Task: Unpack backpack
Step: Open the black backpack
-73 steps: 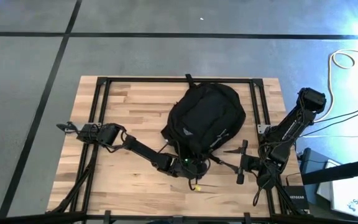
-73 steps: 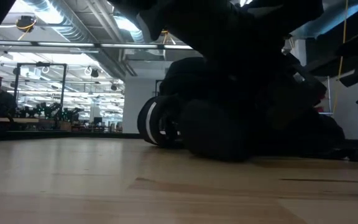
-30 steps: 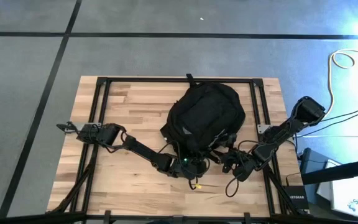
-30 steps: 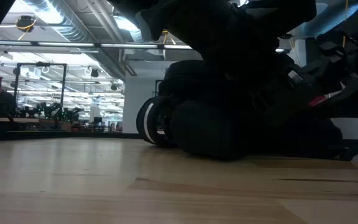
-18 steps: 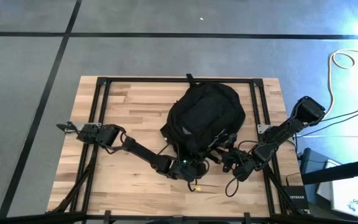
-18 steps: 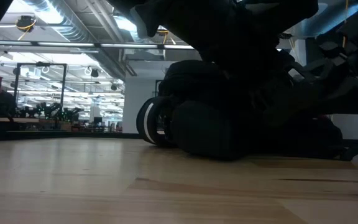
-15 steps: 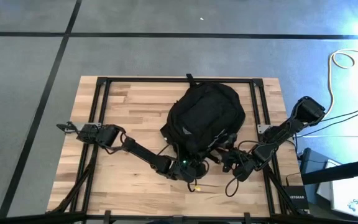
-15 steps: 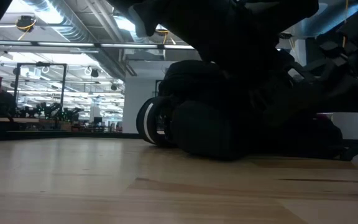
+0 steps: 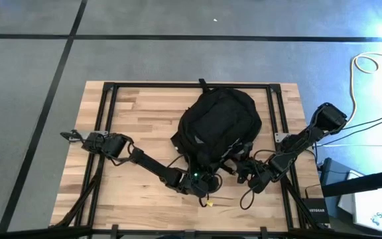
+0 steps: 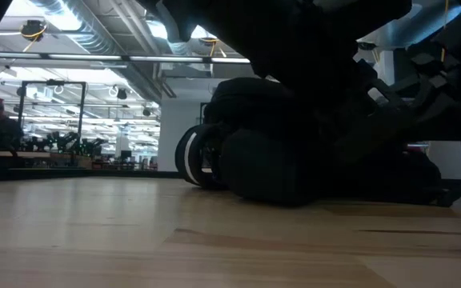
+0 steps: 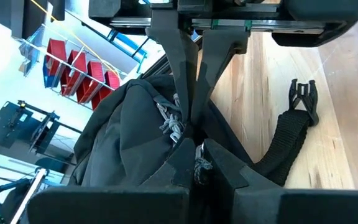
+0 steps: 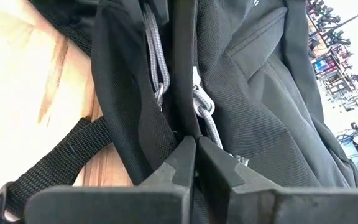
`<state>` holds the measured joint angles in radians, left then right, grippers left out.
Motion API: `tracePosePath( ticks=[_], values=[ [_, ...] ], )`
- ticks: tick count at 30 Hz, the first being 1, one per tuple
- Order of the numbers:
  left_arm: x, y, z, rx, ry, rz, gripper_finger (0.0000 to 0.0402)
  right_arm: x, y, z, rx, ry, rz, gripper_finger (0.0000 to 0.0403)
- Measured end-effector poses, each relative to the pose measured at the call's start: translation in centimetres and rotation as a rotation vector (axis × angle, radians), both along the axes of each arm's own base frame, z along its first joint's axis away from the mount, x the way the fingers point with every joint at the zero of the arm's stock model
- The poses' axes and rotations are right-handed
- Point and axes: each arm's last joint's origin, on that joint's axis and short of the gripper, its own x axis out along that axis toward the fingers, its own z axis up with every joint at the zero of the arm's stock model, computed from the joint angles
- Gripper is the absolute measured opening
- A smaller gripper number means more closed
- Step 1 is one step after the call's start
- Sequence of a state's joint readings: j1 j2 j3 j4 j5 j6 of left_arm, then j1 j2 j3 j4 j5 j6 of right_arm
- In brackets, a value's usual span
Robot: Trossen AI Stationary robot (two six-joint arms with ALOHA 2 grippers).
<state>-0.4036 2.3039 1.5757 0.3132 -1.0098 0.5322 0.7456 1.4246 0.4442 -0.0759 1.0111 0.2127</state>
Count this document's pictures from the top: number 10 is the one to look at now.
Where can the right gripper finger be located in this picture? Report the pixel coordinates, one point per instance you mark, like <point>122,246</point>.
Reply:
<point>386,120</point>

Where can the black backpack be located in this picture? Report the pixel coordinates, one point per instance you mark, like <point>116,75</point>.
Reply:
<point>262,160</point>

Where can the long ceiling light bar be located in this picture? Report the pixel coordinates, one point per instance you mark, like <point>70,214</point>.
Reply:
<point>86,57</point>

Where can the wooden background table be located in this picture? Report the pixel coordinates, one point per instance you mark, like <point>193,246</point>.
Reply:
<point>34,154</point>

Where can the silver ribbed ventilation duct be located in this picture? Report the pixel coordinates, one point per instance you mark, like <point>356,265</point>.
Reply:
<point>90,42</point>

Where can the black background rig frame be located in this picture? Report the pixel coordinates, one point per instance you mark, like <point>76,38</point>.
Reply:
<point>82,112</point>

